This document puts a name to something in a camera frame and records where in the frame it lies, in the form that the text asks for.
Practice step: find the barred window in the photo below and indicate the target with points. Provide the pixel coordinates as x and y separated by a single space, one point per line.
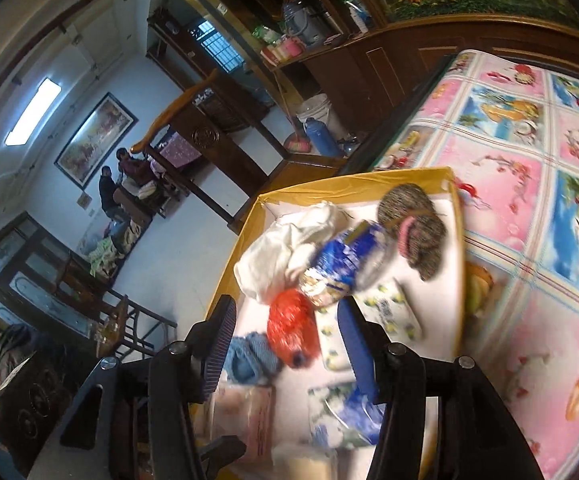
217 45

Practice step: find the lemon print tissue pack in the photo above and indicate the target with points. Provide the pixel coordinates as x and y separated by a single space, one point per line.
394 315

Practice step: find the wooden side chair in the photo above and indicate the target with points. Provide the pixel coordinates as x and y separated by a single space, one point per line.
119 320

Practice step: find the red plastic bag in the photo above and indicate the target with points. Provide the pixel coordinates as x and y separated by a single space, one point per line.
292 325

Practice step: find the broom with pink head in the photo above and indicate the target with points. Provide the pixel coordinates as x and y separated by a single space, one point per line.
297 144

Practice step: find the green packet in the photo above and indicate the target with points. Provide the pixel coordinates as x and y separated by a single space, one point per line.
267 34

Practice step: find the dining table with floral cloth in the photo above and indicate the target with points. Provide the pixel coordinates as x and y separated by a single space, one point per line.
179 152

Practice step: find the blue tissue packet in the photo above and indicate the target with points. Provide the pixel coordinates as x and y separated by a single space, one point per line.
339 420

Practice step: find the brown knitted scrunchie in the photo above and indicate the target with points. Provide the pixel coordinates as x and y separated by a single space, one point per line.
414 240

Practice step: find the framed wall painting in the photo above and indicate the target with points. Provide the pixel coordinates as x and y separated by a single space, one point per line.
94 140

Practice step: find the grey thermos kettle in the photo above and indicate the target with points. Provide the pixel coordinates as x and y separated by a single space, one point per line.
302 20

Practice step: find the pink tissue pack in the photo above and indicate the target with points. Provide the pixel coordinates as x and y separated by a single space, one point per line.
244 420

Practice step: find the yellow cardboard box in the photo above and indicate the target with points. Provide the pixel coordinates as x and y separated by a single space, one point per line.
349 182

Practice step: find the ceiling light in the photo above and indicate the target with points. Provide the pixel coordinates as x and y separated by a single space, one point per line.
31 112

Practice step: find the white bucket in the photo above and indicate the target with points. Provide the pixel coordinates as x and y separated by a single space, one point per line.
314 107

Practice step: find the blue towel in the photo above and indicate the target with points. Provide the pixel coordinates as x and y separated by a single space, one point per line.
249 360

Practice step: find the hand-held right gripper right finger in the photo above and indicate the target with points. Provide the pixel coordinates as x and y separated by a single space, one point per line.
359 355

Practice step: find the blue white snack packet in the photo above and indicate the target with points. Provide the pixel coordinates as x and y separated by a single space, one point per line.
344 260

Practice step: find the white tissue pack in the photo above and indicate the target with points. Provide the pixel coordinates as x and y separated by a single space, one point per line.
304 462

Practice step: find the pile of clothes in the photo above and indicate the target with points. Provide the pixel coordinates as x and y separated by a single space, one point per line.
111 250

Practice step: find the green white bag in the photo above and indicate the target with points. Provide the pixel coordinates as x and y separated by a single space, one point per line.
357 10

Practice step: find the pink containers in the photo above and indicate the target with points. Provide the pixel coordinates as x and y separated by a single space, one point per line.
282 50

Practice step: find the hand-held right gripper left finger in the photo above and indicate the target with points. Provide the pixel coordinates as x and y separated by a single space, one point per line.
219 355

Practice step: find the blue thermos bottle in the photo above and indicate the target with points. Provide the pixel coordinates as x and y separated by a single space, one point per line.
322 137

